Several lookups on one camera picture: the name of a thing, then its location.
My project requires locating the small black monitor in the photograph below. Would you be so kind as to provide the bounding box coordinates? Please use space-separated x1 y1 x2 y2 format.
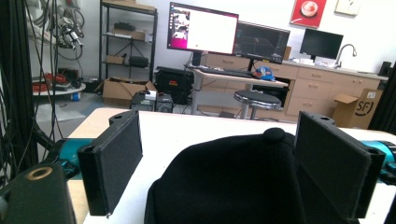
299 28 345 62

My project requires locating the black keyboard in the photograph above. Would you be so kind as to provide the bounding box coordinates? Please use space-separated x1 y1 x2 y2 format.
200 67 255 79

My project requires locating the hanging cable bundle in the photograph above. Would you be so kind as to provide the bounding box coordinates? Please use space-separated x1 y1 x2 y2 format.
27 0 86 62

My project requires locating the black metal frame post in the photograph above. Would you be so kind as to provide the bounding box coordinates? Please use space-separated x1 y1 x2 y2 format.
0 0 39 183

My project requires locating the red cable bundle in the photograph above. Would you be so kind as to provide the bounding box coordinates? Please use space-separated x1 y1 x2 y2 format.
32 72 70 93

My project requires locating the lit computer monitor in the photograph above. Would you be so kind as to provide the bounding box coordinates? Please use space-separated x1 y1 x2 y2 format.
166 1 240 67

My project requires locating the beige cabinet counter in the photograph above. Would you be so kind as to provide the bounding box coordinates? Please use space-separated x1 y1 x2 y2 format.
201 53 389 122

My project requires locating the black curtain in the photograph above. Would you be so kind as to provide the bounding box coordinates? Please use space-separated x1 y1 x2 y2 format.
368 61 396 136

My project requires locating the black metal shelf rack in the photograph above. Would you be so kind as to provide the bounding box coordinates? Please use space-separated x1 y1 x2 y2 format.
98 0 159 84

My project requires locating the open cardboard box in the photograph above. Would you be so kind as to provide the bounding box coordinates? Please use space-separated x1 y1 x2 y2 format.
93 77 158 108

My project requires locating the round black stool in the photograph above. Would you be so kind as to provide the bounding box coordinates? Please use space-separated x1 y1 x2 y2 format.
233 90 283 121

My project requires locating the blue plastic bag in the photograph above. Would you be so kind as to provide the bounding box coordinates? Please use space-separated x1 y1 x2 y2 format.
253 65 276 82

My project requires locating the round white platform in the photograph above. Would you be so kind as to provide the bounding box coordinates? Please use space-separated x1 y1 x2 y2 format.
32 81 87 103

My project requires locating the dark wide computer monitor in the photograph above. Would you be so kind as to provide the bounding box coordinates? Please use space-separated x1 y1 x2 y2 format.
233 21 291 72

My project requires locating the small black computer box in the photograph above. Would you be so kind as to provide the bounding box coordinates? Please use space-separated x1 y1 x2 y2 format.
155 92 175 114

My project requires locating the black cap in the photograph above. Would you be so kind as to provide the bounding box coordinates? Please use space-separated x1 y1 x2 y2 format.
143 127 360 224

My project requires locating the light wooden desk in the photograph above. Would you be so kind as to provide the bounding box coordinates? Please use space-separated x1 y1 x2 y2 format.
190 68 290 116

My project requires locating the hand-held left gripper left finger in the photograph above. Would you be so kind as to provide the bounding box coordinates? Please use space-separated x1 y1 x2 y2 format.
77 109 144 217

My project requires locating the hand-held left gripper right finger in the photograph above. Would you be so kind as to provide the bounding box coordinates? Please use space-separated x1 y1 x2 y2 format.
293 110 387 220

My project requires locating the black equipment case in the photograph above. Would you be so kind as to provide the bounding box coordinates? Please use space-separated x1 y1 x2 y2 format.
154 65 195 105

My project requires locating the red wall poster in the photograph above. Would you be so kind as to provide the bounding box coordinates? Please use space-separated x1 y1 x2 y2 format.
290 0 328 29

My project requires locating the printed cardboard box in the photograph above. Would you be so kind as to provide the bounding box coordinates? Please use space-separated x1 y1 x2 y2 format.
331 88 384 131

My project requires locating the chrome faucet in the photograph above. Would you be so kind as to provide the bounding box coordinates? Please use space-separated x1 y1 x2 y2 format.
333 43 359 70

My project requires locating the white wall picture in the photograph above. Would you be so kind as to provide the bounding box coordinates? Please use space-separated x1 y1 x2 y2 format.
334 0 362 17

